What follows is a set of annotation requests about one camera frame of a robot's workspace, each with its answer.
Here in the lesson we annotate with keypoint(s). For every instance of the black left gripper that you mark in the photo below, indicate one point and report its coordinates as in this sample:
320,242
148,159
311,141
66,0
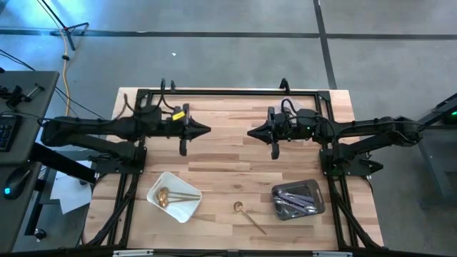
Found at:
176,128

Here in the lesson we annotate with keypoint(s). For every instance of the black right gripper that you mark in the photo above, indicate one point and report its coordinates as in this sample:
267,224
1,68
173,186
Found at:
289,130

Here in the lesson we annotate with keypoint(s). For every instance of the dark grey plastic bin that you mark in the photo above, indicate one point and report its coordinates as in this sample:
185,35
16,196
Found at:
285,216

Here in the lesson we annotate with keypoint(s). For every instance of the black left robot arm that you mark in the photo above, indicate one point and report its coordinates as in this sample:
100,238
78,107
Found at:
100,130

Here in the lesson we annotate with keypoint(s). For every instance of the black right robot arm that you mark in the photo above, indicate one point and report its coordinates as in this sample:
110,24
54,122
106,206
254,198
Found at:
375,130

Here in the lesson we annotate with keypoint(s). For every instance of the black table clamp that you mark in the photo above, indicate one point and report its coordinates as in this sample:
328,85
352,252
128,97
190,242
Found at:
173,85
284,85

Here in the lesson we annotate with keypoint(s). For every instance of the clear plastic bin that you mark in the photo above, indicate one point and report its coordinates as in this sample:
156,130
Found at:
307,104

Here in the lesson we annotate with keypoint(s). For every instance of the white plastic bin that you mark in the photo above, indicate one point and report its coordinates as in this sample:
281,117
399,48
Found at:
178,210

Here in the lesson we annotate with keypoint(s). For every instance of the black diagonal beam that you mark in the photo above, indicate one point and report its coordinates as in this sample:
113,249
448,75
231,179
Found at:
64,165

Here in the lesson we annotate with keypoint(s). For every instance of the white paper sheets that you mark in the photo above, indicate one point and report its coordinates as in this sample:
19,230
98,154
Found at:
71,194

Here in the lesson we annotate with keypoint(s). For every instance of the black tripod stand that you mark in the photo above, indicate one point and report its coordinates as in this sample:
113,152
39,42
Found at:
73,42

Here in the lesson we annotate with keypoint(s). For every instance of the grey desk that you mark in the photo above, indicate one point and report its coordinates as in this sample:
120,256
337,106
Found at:
35,100

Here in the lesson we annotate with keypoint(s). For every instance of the grey metal cart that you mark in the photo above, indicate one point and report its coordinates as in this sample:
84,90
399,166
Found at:
437,160

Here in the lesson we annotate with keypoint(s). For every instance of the black caster wheel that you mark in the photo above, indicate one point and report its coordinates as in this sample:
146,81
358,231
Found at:
39,233

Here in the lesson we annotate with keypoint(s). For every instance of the black keyboard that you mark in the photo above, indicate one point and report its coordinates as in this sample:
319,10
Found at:
7,132

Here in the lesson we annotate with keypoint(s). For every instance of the black computer mouse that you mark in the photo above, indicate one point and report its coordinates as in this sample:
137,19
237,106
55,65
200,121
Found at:
14,182

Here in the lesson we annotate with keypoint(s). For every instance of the black computer with green light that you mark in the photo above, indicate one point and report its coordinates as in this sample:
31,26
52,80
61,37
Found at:
452,115

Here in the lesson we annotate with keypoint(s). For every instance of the black metal table frame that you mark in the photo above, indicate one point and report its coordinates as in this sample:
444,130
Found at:
232,93

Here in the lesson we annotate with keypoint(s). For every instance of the silver bracket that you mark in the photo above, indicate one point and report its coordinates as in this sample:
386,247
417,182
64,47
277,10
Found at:
133,253
332,254

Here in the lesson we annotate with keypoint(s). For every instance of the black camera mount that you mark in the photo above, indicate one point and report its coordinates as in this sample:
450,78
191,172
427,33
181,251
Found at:
15,95

